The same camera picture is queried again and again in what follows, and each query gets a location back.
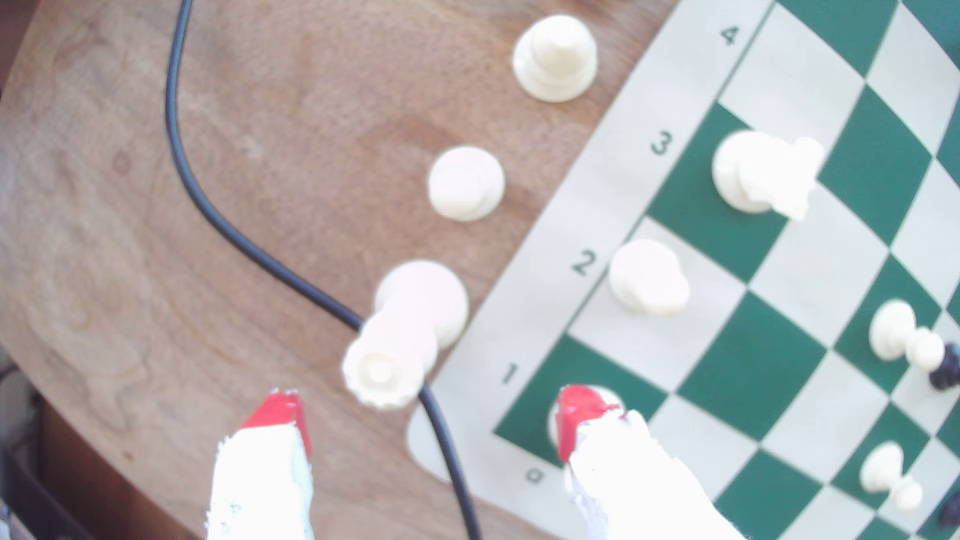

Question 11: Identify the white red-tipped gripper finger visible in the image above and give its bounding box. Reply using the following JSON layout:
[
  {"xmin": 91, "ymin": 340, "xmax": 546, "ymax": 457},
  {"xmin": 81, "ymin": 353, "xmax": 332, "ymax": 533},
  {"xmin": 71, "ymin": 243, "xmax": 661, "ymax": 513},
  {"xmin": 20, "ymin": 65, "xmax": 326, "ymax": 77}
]
[
  {"xmin": 206, "ymin": 390, "xmax": 316, "ymax": 540},
  {"xmin": 556, "ymin": 384, "xmax": 747, "ymax": 540}
]

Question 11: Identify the white chess queen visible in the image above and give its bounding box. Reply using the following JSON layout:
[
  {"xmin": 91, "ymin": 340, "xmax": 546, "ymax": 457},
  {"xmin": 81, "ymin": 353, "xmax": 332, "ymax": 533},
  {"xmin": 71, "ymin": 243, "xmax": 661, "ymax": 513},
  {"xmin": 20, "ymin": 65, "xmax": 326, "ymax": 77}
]
[{"xmin": 342, "ymin": 259, "xmax": 471, "ymax": 411}]

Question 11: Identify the white chess rook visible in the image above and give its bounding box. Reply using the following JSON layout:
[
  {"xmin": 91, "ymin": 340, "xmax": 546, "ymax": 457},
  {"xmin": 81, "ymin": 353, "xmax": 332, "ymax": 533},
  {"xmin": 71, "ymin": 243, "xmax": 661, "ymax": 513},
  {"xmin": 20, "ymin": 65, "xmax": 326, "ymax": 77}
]
[{"xmin": 546, "ymin": 384, "xmax": 625, "ymax": 451}]

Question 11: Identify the green and cream chess mat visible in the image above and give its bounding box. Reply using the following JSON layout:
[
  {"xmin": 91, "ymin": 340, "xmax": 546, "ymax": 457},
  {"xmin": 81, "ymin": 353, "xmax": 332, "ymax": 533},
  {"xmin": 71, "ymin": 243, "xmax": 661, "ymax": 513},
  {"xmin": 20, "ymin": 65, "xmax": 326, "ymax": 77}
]
[{"xmin": 405, "ymin": 0, "xmax": 960, "ymax": 540}]

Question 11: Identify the white chess pawn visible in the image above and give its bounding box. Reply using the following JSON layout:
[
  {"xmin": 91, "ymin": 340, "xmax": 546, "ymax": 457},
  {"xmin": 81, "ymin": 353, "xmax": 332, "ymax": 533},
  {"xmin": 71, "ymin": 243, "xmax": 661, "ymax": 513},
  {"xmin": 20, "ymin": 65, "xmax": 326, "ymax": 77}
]
[
  {"xmin": 607, "ymin": 238, "xmax": 691, "ymax": 318},
  {"xmin": 868, "ymin": 298, "xmax": 948, "ymax": 374},
  {"xmin": 858, "ymin": 441, "xmax": 925, "ymax": 515},
  {"xmin": 427, "ymin": 145, "xmax": 507, "ymax": 223}
]

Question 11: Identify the black chess pawn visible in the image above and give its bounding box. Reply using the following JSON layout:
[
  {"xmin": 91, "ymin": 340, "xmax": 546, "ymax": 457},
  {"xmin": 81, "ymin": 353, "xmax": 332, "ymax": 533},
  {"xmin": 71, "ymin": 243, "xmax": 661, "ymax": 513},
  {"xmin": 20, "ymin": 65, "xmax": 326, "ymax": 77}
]
[{"xmin": 928, "ymin": 341, "xmax": 960, "ymax": 393}]

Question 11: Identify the white chess knight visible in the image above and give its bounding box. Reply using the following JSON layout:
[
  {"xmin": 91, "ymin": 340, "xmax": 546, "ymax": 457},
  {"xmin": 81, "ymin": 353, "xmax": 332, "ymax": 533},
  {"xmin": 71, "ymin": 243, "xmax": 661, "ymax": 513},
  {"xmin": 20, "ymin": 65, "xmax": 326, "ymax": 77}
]
[{"xmin": 711, "ymin": 129, "xmax": 826, "ymax": 222}]

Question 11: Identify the white chess bishop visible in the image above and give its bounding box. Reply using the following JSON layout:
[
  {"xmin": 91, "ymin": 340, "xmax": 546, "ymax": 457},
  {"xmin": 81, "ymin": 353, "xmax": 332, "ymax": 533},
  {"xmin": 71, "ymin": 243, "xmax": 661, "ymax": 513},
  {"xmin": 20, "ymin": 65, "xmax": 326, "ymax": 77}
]
[{"xmin": 512, "ymin": 15, "xmax": 599, "ymax": 104}]

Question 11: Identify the black cable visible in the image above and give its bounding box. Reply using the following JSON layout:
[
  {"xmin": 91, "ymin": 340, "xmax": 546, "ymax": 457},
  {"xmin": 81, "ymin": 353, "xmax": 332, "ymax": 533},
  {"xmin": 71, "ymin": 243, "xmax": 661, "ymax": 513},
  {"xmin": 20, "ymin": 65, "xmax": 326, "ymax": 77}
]
[{"xmin": 165, "ymin": 0, "xmax": 485, "ymax": 540}]

